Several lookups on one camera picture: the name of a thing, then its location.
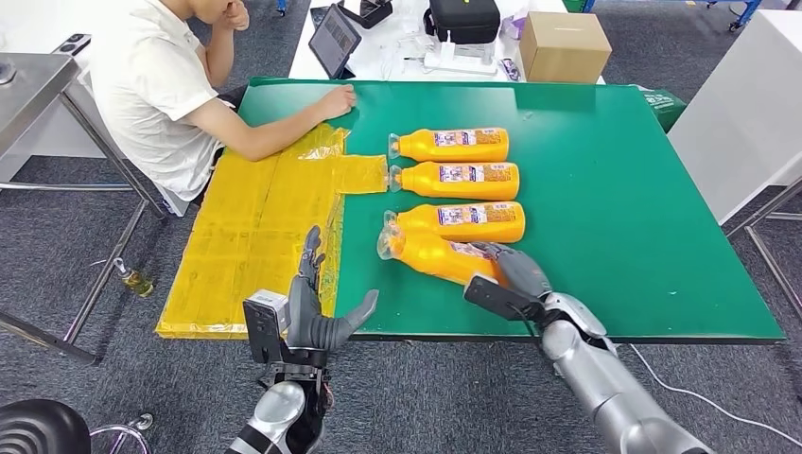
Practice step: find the person's left hand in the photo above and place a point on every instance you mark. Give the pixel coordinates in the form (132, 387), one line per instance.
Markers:
(235, 14)

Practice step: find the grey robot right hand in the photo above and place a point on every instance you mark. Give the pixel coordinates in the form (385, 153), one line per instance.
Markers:
(523, 272)

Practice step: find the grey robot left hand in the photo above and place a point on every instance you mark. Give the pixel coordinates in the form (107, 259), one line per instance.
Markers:
(304, 313)

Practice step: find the person's right hand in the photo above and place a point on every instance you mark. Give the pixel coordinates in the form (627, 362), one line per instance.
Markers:
(338, 102)

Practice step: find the orange detergent bottle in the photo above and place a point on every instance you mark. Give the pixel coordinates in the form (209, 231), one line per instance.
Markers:
(463, 187)
(451, 149)
(432, 257)
(470, 228)

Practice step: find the person's right forearm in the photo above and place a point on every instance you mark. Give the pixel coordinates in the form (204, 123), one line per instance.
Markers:
(275, 138)

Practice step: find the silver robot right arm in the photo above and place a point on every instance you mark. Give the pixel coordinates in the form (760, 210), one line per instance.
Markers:
(595, 376)

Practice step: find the person's left forearm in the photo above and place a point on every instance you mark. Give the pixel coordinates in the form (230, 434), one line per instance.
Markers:
(219, 56)

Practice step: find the small yellow liquid bottle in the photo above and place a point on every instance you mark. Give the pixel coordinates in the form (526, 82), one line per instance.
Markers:
(138, 282)

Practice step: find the black tablet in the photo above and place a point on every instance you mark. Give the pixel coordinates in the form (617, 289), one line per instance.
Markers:
(335, 37)

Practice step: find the yellow taped cardboard mat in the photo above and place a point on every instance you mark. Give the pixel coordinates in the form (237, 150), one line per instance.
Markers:
(250, 250)

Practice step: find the person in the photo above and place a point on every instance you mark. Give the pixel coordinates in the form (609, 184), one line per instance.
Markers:
(150, 94)

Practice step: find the white power strip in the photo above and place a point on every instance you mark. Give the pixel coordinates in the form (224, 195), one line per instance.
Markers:
(457, 62)

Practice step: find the black carry case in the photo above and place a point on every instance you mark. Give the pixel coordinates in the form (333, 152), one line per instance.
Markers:
(463, 19)

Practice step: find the black smartphone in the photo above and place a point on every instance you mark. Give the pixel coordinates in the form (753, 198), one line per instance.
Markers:
(72, 44)

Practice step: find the small printed packet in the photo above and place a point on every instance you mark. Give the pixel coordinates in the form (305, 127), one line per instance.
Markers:
(510, 69)

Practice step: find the pale purple tissue pack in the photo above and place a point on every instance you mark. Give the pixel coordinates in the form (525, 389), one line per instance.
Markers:
(515, 26)

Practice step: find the stainless steel table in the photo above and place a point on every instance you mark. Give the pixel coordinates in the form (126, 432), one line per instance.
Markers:
(31, 88)

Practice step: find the green bag with white print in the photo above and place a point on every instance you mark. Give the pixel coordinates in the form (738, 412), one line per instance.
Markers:
(664, 106)

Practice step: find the brown cardboard box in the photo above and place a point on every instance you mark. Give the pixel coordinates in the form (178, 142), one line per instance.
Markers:
(564, 50)

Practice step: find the round metal disc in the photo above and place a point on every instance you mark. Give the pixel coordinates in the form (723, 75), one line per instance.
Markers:
(5, 72)

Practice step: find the white cabinet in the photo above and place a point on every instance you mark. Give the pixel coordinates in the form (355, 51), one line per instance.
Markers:
(745, 113)

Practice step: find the blue metal rack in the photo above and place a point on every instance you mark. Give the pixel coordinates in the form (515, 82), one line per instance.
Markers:
(749, 14)

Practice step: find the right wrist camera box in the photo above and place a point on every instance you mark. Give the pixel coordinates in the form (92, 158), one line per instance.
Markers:
(498, 299)

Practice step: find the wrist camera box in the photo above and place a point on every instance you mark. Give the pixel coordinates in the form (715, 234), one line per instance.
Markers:
(263, 319)
(498, 299)

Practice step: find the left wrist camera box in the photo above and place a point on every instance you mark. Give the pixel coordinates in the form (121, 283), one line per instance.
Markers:
(263, 319)

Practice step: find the steel frame legs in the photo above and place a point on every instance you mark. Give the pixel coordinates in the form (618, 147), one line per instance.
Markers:
(764, 208)

